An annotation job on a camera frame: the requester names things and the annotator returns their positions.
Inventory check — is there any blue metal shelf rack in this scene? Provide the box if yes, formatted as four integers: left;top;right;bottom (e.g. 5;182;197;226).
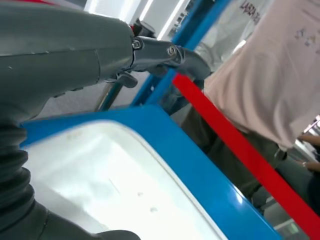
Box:
19;0;284;240

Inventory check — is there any red barrier belt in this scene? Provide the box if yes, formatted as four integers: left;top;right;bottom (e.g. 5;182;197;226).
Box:
11;0;57;6
171;73;320;240

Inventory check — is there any person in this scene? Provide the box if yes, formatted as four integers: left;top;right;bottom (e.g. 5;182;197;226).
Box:
159;0;275;116
275;131;320;217
180;0;320;214

